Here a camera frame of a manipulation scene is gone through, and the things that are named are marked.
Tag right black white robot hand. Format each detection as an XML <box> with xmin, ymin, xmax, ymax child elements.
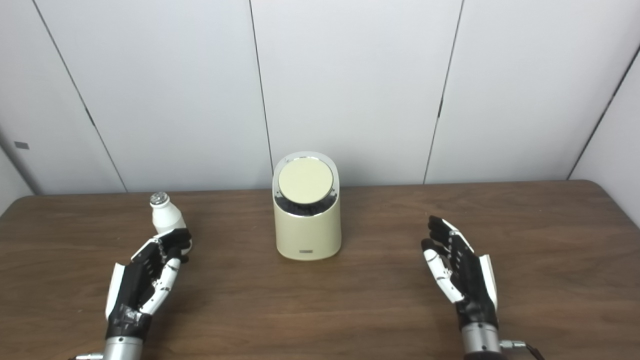
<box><xmin>421</xmin><ymin>215</ymin><xmax>499</xmax><ymax>331</ymax></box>

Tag cream-colored bin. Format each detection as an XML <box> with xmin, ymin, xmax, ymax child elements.
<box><xmin>272</xmin><ymin>151</ymin><xmax>343</xmax><ymax>262</ymax></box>

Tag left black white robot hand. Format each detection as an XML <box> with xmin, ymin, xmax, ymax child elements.
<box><xmin>104</xmin><ymin>228</ymin><xmax>193</xmax><ymax>341</ymax></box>

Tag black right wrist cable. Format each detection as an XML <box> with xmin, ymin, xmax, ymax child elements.
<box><xmin>500</xmin><ymin>340</ymin><xmax>546</xmax><ymax>360</ymax></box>

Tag small white plastic bottle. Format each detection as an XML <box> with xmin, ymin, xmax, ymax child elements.
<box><xmin>150</xmin><ymin>192</ymin><xmax>194</xmax><ymax>253</ymax></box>

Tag round cream bin lid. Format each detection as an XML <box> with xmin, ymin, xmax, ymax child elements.
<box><xmin>278</xmin><ymin>156</ymin><xmax>334</xmax><ymax>205</ymax></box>

